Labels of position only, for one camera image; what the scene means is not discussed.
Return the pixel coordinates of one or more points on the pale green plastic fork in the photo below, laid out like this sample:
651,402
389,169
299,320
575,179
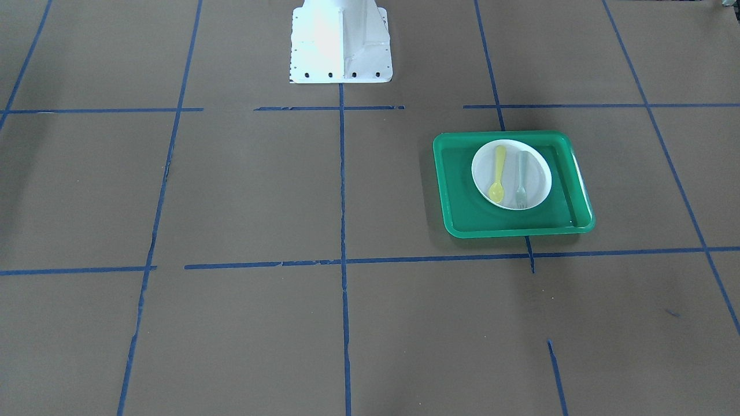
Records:
521,196

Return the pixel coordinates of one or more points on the yellow plastic spoon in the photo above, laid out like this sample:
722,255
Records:
496,192

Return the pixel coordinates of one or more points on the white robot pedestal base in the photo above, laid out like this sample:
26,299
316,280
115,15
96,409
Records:
340,42

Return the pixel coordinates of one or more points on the white round plate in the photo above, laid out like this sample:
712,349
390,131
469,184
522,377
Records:
538,177

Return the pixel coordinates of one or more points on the green plastic tray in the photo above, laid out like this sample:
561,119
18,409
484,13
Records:
467,215

